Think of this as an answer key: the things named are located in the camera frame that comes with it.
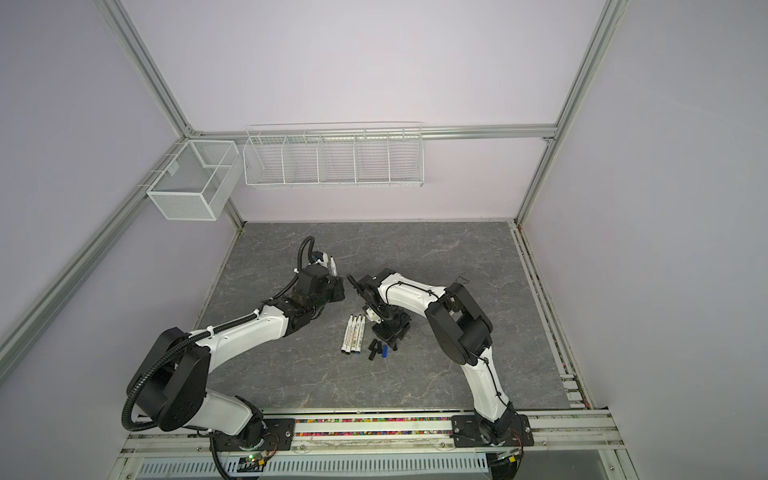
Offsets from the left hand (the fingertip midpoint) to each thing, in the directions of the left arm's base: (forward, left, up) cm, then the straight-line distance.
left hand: (342, 282), depth 89 cm
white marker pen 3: (-12, -3, -11) cm, 16 cm away
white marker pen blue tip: (-13, -5, -11) cm, 17 cm away
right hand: (-15, -16, -11) cm, 24 cm away
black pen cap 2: (-18, -8, -12) cm, 23 cm away
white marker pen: (-13, 0, -10) cm, 16 cm away
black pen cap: (-16, -8, -11) cm, 21 cm away
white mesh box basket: (+34, +47, +13) cm, 60 cm away
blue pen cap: (-18, -12, -11) cm, 24 cm away
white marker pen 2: (-13, -1, -11) cm, 17 cm away
